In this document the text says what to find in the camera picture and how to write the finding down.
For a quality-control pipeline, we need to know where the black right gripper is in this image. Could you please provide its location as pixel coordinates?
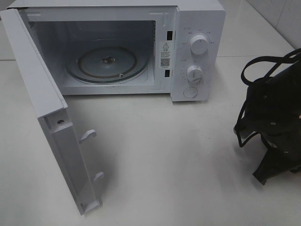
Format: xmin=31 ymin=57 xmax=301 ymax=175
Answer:
xmin=253 ymin=127 xmax=301 ymax=185

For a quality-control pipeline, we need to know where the white microwave knob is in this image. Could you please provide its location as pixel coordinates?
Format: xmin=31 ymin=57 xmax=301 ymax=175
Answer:
xmin=186 ymin=65 xmax=203 ymax=83
xmin=190 ymin=33 xmax=209 ymax=55

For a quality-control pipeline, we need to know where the white microwave door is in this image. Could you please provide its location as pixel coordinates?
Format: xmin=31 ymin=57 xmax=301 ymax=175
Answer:
xmin=0 ymin=9 xmax=101 ymax=215

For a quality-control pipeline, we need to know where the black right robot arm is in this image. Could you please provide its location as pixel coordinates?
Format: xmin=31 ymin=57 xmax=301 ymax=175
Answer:
xmin=238 ymin=62 xmax=301 ymax=185

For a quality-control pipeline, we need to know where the white microwave oven body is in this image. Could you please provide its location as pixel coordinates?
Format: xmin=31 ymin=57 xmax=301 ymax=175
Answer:
xmin=5 ymin=0 xmax=226 ymax=102

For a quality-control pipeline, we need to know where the white warning label sticker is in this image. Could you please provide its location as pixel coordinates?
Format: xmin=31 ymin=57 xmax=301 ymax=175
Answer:
xmin=159 ymin=41 xmax=172 ymax=68

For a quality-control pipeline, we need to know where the glass microwave turntable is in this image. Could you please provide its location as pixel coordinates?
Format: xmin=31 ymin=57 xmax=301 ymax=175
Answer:
xmin=66 ymin=39 xmax=153 ymax=84

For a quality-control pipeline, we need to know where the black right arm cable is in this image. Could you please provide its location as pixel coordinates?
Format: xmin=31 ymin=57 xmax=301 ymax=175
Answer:
xmin=234 ymin=48 xmax=301 ymax=149

